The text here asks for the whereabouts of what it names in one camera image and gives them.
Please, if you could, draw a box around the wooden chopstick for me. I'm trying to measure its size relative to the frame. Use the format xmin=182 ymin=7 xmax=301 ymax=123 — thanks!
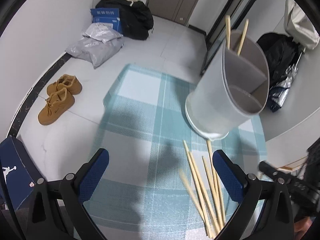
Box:
xmin=202 ymin=156 xmax=223 ymax=230
xmin=183 ymin=139 xmax=218 ymax=235
xmin=206 ymin=139 xmax=225 ymax=228
xmin=225 ymin=15 xmax=231 ymax=49
xmin=178 ymin=169 xmax=212 ymax=237
xmin=188 ymin=151 xmax=222 ymax=233
xmin=237 ymin=19 xmax=249 ymax=56

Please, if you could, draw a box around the white utensil holder cup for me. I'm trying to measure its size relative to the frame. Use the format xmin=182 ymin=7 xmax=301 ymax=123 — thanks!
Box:
xmin=185 ymin=30 xmax=270 ymax=140

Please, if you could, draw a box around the white hanging shoulder bag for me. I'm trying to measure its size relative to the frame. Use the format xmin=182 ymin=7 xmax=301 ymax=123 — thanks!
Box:
xmin=284 ymin=0 xmax=319 ymax=50

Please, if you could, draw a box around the person's right hand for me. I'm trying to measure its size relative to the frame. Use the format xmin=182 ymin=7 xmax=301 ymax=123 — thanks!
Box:
xmin=294 ymin=217 xmax=316 ymax=240

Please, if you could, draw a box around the teal plaid placemat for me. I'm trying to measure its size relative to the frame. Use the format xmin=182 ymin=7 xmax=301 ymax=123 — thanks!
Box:
xmin=82 ymin=63 xmax=268 ymax=240

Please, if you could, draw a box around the blue jordan shoe box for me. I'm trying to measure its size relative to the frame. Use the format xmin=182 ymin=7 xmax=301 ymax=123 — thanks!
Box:
xmin=1 ymin=136 xmax=45 ymax=211

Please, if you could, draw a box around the near tan shoe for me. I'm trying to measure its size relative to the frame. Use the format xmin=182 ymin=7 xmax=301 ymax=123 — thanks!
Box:
xmin=38 ymin=88 xmax=75 ymax=126

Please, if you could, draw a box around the tan shoe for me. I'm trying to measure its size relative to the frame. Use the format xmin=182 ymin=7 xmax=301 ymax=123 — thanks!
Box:
xmin=38 ymin=88 xmax=75 ymax=126
xmin=46 ymin=74 xmax=82 ymax=96

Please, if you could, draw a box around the far tan shoe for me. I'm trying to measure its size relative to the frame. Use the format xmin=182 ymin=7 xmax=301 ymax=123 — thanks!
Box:
xmin=46 ymin=74 xmax=82 ymax=96

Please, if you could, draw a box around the silver folded umbrella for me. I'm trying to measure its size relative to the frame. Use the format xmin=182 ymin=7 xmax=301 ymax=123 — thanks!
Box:
xmin=267 ymin=47 xmax=305 ymax=113

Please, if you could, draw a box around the lower grey parcel bag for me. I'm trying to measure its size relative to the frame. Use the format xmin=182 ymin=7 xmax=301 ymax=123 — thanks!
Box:
xmin=66 ymin=37 xmax=124 ymax=69

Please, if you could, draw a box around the grey parcel bag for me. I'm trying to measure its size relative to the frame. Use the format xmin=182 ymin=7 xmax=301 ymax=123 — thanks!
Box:
xmin=82 ymin=23 xmax=123 ymax=43
xmin=66 ymin=37 xmax=124 ymax=69

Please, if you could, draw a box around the black hanging jacket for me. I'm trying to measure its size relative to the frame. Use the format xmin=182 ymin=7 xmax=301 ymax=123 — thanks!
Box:
xmin=257 ymin=33 xmax=303 ymax=91

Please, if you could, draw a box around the upper grey parcel bag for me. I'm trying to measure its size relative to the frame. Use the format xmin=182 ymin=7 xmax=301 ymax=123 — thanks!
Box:
xmin=82 ymin=23 xmax=123 ymax=43

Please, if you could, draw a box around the black bag on floor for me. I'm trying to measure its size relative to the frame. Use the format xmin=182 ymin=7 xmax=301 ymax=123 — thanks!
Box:
xmin=95 ymin=0 xmax=154 ymax=40

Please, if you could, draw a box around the blue cardboard box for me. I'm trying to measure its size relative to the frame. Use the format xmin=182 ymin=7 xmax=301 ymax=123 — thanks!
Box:
xmin=91 ymin=8 xmax=123 ymax=34

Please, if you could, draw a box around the black framed glass door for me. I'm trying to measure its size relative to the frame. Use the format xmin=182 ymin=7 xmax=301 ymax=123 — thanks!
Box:
xmin=200 ymin=0 xmax=257 ymax=75

